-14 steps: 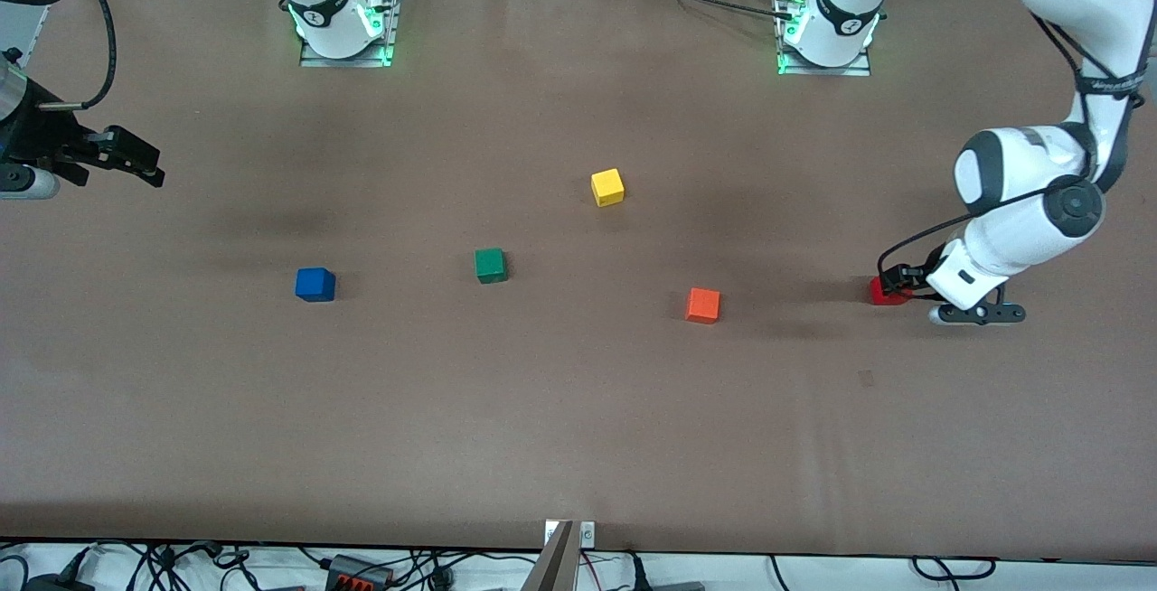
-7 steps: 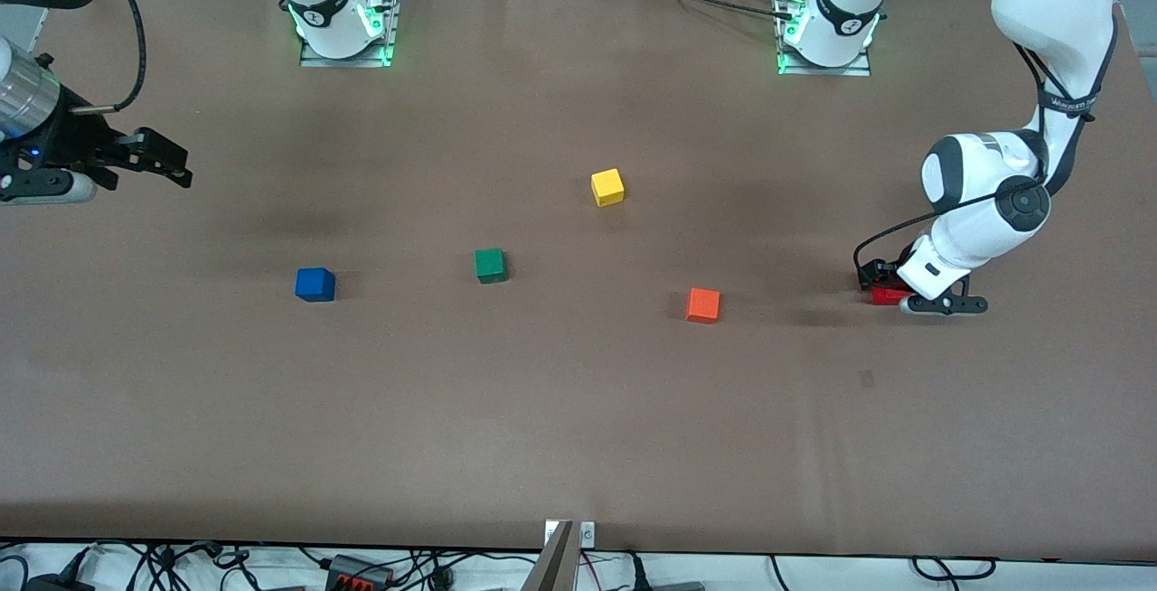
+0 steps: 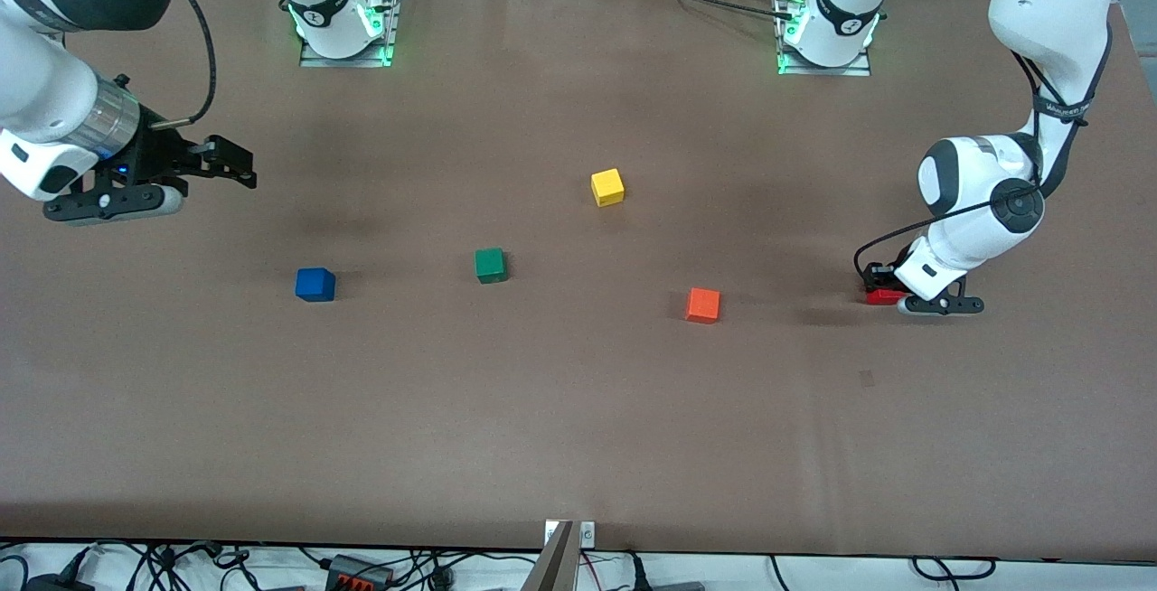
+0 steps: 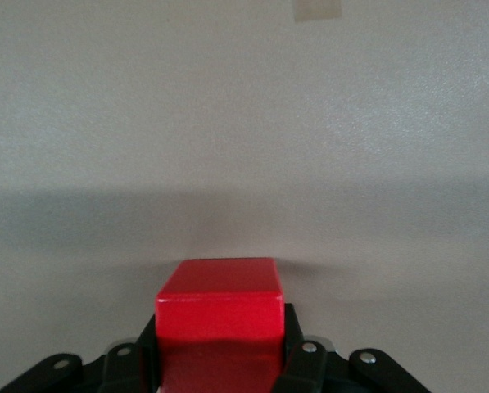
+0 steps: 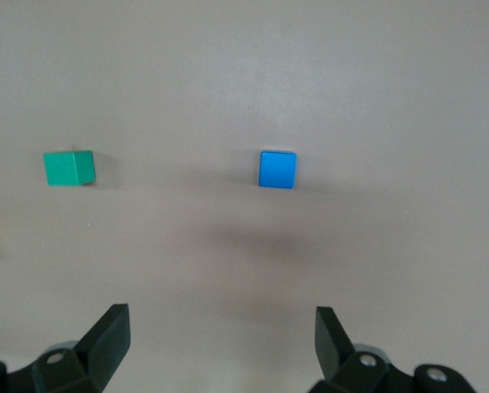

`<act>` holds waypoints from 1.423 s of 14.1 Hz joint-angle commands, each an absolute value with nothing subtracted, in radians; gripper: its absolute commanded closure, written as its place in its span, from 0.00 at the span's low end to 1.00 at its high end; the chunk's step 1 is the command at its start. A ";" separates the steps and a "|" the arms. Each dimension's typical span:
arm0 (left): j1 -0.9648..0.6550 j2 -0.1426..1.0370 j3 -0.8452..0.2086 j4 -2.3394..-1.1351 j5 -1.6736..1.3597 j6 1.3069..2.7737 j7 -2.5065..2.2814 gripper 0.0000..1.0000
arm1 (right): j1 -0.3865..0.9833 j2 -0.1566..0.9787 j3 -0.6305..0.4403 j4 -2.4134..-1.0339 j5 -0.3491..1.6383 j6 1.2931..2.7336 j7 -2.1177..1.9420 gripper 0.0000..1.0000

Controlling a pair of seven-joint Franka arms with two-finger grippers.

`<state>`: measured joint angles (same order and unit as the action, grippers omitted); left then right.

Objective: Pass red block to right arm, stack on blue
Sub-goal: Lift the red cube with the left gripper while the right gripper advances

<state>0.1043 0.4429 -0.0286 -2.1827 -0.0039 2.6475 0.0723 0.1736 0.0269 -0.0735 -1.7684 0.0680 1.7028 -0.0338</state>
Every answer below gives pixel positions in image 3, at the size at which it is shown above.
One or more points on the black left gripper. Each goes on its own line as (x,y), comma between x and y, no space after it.
(878,276)

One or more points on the grey metal camera bar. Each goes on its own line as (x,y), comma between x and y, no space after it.
(553,564)

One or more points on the yellow wooden block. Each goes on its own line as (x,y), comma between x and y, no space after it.
(607,188)

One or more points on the red wooden block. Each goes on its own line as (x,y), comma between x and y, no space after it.
(881,298)

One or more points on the green wooden block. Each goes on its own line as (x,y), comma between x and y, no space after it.
(490,266)

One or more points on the blue wooden block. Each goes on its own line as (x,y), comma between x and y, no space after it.
(315,285)

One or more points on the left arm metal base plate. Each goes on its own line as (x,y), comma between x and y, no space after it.
(827,70)

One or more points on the black orange connector box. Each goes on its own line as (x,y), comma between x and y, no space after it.
(357,571)

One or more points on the orange wooden block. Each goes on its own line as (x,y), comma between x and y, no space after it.
(702,305)

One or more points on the brown table cover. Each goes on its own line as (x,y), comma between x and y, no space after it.
(578,410)

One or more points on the black plug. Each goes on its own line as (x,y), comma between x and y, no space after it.
(637,573)

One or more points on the black power adapter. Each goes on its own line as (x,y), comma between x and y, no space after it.
(54,584)

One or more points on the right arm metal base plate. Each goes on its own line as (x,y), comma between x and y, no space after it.
(348,61)

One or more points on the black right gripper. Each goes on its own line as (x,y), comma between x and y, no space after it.
(160,154)

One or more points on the small white bracket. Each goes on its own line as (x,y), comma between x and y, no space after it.
(587,533)

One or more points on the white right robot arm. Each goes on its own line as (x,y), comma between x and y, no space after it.
(45,76)

